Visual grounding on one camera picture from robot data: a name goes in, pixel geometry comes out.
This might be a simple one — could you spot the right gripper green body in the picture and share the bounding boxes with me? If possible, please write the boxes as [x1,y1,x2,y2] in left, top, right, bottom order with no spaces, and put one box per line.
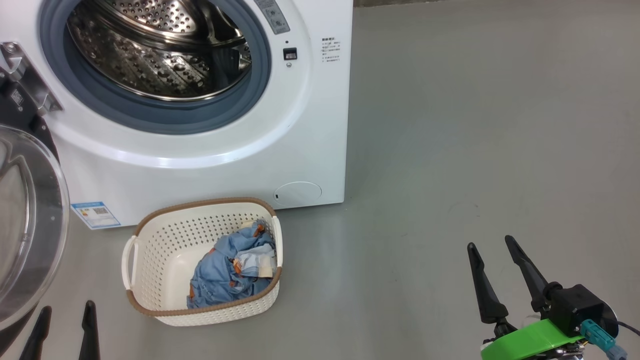
[480,319,585,360]

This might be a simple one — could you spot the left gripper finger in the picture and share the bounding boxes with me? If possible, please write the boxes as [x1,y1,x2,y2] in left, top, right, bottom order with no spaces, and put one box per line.
[78,300,101,360]
[19,306,53,360]

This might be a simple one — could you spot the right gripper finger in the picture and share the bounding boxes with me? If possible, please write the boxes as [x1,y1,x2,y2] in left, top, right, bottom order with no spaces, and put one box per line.
[467,242,510,325]
[505,235,551,314]

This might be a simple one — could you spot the washing machine glass door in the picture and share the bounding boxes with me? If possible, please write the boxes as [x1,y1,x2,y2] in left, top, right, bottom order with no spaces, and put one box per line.
[0,80,70,360]

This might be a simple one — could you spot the blue garment with orange print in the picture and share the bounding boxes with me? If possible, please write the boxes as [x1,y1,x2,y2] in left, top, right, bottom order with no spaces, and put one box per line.
[186,222,277,310]

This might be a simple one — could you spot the pale blue and cream garment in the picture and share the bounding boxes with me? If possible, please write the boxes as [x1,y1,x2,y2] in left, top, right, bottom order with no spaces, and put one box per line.
[232,247,277,279]

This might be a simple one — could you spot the white front-load washing machine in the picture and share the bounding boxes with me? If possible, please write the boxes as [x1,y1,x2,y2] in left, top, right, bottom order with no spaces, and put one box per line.
[0,0,354,229]

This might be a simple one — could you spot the stainless steel washing machine drum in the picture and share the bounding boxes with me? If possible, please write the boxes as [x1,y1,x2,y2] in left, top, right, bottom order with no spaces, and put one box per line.
[66,0,252,102]

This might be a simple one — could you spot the cream perforated laundry basket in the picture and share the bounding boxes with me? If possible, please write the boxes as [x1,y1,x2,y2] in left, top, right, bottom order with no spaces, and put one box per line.
[121,197,284,327]

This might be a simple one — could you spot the blue energy label sticker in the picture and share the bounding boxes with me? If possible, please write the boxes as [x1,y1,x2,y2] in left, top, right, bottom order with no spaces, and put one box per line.
[70,201,122,230]

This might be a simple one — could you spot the round white filter cover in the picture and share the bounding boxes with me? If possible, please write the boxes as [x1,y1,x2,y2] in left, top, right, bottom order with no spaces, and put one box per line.
[273,181,323,206]

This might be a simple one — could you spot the grey warning sticker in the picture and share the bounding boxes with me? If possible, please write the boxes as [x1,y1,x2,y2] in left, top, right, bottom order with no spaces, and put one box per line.
[253,0,291,35]

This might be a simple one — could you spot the black cable with teal connector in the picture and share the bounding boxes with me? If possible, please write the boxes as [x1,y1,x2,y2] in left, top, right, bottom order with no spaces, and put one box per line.
[580,320,640,360]

